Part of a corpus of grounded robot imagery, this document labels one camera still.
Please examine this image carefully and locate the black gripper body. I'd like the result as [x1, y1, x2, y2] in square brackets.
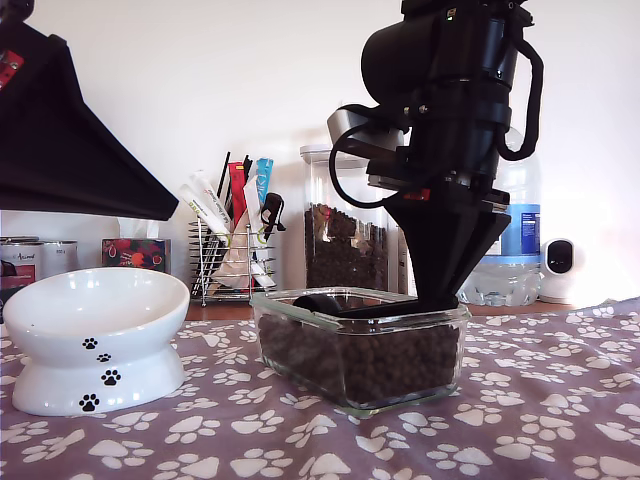
[367, 82, 512, 207]

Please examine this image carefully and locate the black plastic measuring scoop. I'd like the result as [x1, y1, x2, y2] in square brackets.
[292, 293, 424, 320]

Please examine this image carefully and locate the brown cat food kibble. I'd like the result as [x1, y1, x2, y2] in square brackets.
[257, 294, 460, 409]
[303, 202, 389, 291]

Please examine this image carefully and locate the white paw print cat bowl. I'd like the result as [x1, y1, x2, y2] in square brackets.
[3, 267, 192, 417]

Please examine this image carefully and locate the rectangular clear glass food dish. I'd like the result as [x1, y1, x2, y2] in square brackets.
[248, 287, 471, 419]

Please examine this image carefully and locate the large clear water bottle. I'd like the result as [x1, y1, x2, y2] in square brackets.
[457, 127, 543, 307]

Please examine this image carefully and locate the silver tin can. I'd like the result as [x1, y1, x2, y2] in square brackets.
[39, 240, 79, 280]

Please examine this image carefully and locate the tin can red label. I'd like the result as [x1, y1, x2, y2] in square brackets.
[0, 237, 44, 301]

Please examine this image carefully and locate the white tissue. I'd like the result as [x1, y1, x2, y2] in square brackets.
[115, 217, 160, 241]

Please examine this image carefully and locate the red floral tissue box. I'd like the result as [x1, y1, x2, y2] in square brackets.
[101, 238, 171, 275]

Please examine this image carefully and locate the tall clear jar white lid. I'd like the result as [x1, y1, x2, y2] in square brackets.
[298, 142, 392, 291]

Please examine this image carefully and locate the white sachet green lettering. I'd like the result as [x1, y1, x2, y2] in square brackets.
[178, 183, 232, 250]

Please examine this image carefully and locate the black clip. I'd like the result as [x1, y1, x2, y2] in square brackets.
[258, 193, 287, 239]

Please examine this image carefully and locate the blue sachet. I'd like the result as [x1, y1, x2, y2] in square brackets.
[253, 158, 275, 207]

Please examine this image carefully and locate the beige paper packet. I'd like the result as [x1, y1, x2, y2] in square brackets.
[212, 209, 251, 294]

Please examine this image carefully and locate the purple paw print tablecloth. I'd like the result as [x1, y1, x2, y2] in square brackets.
[0, 296, 640, 480]

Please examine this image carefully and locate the thick black braided cable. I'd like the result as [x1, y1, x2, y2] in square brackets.
[497, 37, 546, 161]

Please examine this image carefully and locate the small white round camera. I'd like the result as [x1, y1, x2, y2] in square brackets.
[538, 238, 585, 305]

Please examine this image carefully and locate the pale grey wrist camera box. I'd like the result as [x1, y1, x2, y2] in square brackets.
[327, 107, 409, 151]

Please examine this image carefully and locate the thin black camera cable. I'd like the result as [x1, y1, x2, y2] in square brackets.
[328, 124, 404, 209]

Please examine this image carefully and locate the chrome wire basket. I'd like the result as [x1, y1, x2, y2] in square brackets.
[188, 219, 277, 307]

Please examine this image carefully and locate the long white sachet green ring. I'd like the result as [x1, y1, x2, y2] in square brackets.
[242, 174, 277, 293]

